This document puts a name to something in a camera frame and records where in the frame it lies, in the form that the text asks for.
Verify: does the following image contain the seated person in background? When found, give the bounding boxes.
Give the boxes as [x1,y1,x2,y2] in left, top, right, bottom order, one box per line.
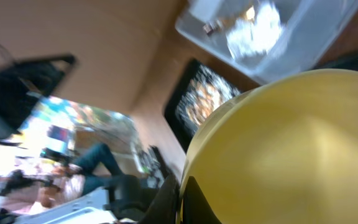
[2,144,124,215]

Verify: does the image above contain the food scraps and rice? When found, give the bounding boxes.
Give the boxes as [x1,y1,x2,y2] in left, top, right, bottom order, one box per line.
[175,65,242,136]

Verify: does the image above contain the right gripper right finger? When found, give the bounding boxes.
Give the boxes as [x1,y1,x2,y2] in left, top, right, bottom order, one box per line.
[183,176,221,224]

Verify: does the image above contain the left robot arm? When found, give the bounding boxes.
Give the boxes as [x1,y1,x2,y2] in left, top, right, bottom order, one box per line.
[0,44,77,145]

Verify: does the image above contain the clear plastic waste bin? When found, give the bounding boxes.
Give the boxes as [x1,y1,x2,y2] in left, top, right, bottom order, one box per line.
[175,0,358,84]

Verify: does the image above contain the large white napkin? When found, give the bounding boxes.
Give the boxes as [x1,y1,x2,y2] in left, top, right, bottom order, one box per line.
[226,1,285,60]

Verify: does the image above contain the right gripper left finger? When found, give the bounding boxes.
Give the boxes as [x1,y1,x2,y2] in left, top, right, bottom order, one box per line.
[138,175,179,224]

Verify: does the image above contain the yellow bowl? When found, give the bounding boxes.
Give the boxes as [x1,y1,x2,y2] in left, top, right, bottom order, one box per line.
[177,69,358,223]

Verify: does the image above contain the black rectangular tray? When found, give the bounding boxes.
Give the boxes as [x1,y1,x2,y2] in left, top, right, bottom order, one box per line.
[163,59,242,152]

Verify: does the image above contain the gold snack wrapper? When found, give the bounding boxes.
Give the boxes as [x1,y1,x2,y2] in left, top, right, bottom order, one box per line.
[203,6,255,35]

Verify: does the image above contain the black office chair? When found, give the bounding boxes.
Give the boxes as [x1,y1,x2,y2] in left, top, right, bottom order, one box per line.
[103,175,159,222]

